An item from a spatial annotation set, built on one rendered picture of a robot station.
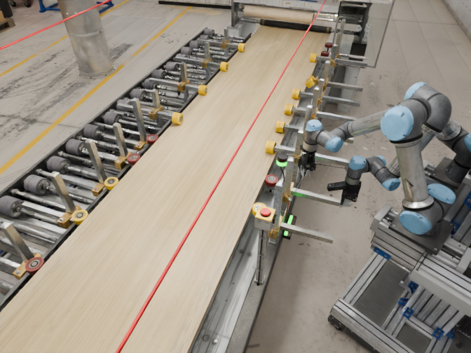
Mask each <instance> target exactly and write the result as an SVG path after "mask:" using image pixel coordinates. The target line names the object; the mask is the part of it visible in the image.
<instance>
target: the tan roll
mask: <svg viewBox="0 0 471 353"><path fill-rule="evenodd" d="M237 11H240V12H244V15H245V16H247V17H254V18H265V19H272V20H283V21H289V22H301V23H307V24H311V23H312V21H313V20H314V18H315V16H314V12H311V11H298V10H292V9H285V8H272V7H265V6H253V5H245V8H237ZM315 20H321V21H328V22H336V19H334V18H322V17H316V19H315Z"/></svg>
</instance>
